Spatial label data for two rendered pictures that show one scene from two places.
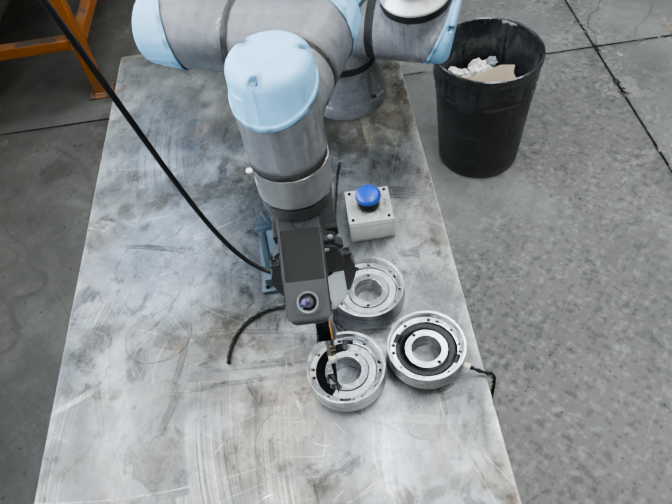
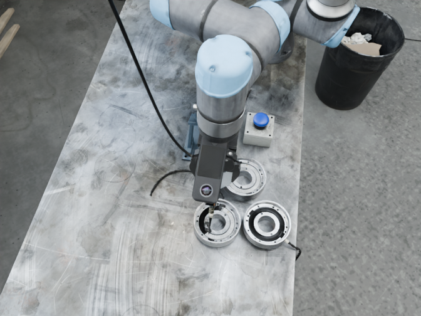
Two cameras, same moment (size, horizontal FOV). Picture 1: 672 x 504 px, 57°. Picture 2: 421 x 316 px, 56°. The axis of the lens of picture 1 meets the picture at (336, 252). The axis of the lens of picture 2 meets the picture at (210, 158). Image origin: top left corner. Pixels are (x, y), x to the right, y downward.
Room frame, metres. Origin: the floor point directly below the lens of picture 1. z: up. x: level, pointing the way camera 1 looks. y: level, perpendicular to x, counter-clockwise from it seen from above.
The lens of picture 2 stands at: (0.05, 0.01, 1.65)
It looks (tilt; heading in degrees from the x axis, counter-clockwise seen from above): 59 degrees down; 5
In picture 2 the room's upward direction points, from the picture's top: 3 degrees clockwise
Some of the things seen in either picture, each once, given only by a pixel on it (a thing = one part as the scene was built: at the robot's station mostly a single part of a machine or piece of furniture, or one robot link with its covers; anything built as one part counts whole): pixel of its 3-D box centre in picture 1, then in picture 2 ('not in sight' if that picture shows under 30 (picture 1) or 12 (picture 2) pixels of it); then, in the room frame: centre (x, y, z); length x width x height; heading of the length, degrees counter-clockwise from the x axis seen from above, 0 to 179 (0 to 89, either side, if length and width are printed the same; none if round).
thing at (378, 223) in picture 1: (369, 210); (259, 127); (0.65, -0.06, 0.82); 0.08 x 0.07 x 0.05; 178
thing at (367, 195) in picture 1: (368, 202); (260, 123); (0.65, -0.06, 0.85); 0.04 x 0.04 x 0.05
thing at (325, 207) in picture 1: (303, 218); (218, 137); (0.44, 0.03, 1.07); 0.09 x 0.08 x 0.12; 0
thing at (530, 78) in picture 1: (482, 104); (352, 63); (1.57, -0.56, 0.21); 0.34 x 0.34 x 0.43
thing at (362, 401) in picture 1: (347, 372); (217, 223); (0.38, 0.01, 0.82); 0.10 x 0.10 x 0.04
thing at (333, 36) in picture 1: (297, 39); (246, 35); (0.53, 0.00, 1.23); 0.11 x 0.11 x 0.08; 66
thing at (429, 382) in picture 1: (426, 351); (265, 225); (0.39, -0.10, 0.82); 0.10 x 0.10 x 0.04
